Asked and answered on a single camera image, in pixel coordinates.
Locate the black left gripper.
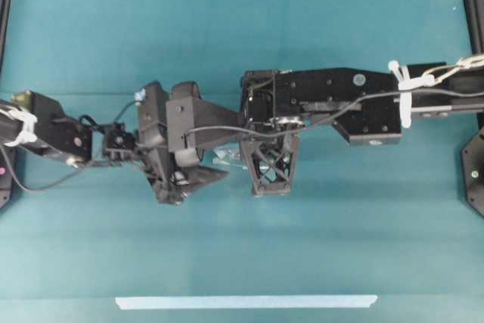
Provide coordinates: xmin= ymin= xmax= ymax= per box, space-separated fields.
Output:
xmin=102 ymin=81 xmax=242 ymax=205

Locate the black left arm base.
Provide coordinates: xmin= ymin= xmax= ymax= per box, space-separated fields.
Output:
xmin=0 ymin=147 xmax=17 ymax=207

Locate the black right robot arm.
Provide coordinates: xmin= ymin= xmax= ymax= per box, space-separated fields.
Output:
xmin=240 ymin=62 xmax=483 ymax=196

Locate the silver zip bag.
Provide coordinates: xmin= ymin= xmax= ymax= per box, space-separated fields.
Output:
xmin=212 ymin=147 xmax=247 ymax=169

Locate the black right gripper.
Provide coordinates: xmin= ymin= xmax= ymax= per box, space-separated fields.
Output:
xmin=240 ymin=70 xmax=303 ymax=196

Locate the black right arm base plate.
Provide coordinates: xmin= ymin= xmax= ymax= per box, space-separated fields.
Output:
xmin=461 ymin=128 xmax=483 ymax=217

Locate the black right camera cable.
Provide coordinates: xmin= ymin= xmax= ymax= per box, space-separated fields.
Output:
xmin=181 ymin=88 xmax=484 ymax=146

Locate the black aluminium frame rail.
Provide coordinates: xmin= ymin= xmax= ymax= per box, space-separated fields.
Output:
xmin=464 ymin=0 xmax=484 ymax=54

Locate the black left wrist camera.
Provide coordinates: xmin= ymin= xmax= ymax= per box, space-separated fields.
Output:
xmin=166 ymin=81 xmax=204 ymax=167

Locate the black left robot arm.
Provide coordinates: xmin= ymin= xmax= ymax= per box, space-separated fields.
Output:
xmin=1 ymin=81 xmax=242 ymax=205

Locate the long light blue tape strip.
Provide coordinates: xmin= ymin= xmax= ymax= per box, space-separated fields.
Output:
xmin=114 ymin=294 xmax=378 ymax=310

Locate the white cable tie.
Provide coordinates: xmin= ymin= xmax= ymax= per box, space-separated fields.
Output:
xmin=388 ymin=60 xmax=435 ymax=129

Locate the black left frame rail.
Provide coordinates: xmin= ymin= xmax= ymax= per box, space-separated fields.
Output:
xmin=0 ymin=0 xmax=11 ymax=68

